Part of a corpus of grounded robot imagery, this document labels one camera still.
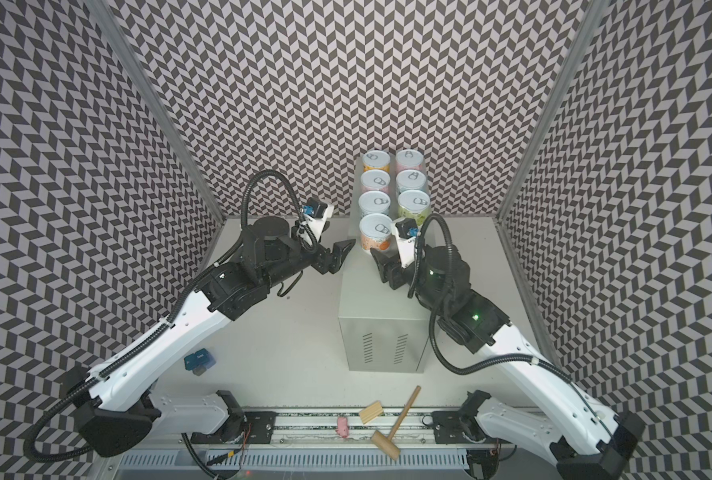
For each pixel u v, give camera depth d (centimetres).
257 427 73
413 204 67
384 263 58
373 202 68
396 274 56
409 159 77
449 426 74
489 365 42
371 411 76
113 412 36
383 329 89
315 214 52
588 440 38
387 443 71
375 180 72
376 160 77
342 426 73
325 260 56
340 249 56
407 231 51
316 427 75
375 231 63
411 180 73
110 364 39
